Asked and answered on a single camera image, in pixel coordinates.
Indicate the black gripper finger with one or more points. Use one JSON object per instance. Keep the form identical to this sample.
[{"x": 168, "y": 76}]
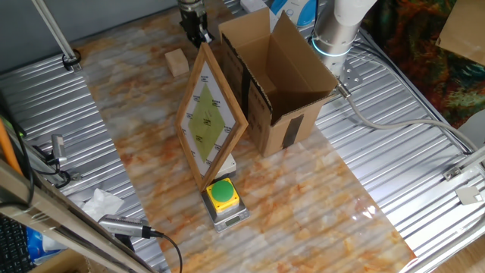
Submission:
[
  {"x": 206, "y": 36},
  {"x": 197, "y": 39}
]

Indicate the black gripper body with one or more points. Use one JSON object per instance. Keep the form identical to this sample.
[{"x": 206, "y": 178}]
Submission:
[{"x": 193, "y": 21}]

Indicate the light wooden block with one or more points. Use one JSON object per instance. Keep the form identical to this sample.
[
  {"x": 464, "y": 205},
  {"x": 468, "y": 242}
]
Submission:
[{"x": 176, "y": 62}]

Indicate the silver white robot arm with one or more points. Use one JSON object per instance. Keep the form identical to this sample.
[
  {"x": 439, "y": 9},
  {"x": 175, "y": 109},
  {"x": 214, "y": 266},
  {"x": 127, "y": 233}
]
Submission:
[{"x": 337, "y": 30}]

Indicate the white rounded object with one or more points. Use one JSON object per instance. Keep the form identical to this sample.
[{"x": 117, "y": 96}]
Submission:
[{"x": 475, "y": 129}]

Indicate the blue white device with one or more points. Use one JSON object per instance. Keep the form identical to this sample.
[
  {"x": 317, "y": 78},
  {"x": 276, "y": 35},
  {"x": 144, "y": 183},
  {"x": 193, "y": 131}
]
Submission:
[{"x": 299, "y": 11}]

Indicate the open cardboard box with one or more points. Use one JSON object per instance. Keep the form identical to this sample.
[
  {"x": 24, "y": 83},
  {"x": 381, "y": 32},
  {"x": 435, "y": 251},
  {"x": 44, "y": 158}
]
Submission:
[{"x": 273, "y": 136}]

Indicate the red emergency stop button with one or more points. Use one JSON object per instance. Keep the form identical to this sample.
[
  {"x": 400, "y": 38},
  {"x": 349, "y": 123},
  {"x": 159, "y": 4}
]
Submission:
[{"x": 228, "y": 167}]

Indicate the yellow box green button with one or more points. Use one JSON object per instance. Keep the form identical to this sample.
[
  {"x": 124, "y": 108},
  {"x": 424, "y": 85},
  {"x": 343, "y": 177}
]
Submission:
[{"x": 222, "y": 191}]

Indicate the crumpled white tissue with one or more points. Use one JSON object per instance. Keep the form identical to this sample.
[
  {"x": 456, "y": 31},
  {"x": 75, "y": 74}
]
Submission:
[{"x": 102, "y": 204}]

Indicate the orange marble pattern mat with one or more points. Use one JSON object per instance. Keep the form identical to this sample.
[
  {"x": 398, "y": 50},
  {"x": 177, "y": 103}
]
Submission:
[{"x": 303, "y": 212}]

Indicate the colourful patterned cloth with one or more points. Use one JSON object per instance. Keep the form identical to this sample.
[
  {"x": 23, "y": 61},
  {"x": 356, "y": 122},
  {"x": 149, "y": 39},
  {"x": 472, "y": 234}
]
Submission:
[{"x": 417, "y": 57}]

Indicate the orange pole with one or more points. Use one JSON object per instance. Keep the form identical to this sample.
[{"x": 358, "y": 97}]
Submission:
[{"x": 7, "y": 148}]

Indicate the brown cardboard sheet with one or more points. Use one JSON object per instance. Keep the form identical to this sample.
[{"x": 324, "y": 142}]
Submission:
[{"x": 466, "y": 30}]

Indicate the brown box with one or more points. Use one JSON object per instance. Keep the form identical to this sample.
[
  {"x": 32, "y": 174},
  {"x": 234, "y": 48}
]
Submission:
[{"x": 60, "y": 263}]

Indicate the blue tissue pack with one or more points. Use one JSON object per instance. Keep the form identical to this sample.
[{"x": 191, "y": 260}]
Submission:
[{"x": 34, "y": 246}]

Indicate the black keyboard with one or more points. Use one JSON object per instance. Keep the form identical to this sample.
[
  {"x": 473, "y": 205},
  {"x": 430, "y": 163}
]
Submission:
[{"x": 13, "y": 246}]

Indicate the square grey plate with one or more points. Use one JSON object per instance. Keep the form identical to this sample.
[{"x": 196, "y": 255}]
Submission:
[{"x": 470, "y": 195}]

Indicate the wooden picture frame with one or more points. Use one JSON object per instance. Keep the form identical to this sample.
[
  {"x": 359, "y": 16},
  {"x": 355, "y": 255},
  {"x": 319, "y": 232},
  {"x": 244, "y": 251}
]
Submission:
[{"x": 206, "y": 129}]

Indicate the aluminium pole with bracket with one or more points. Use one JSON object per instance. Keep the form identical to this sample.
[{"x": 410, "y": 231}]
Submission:
[{"x": 53, "y": 28}]

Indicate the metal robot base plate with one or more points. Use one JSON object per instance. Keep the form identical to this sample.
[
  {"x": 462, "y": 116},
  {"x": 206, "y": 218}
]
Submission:
[{"x": 350, "y": 76}]

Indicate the small silver camera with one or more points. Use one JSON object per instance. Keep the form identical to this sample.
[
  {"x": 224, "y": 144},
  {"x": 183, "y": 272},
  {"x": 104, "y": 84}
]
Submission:
[{"x": 58, "y": 146}]

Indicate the aluminium camera rail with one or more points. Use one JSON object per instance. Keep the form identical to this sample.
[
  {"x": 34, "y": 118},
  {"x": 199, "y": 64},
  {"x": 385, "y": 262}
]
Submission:
[{"x": 41, "y": 163}]

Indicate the large grey camera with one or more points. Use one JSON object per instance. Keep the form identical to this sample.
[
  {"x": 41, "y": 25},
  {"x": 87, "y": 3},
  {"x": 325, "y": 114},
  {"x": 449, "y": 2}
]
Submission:
[{"x": 121, "y": 225}]

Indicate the black camera stand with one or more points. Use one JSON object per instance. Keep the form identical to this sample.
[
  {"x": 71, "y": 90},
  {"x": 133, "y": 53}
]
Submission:
[{"x": 125, "y": 242}]

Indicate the aluminium frame beam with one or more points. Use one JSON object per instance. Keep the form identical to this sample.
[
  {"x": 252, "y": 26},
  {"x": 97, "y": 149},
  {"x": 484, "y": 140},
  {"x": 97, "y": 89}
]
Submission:
[{"x": 57, "y": 220}]

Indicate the aluminium profile with bracket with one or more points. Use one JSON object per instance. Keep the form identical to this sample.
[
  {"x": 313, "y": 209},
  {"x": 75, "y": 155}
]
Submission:
[{"x": 452, "y": 173}]

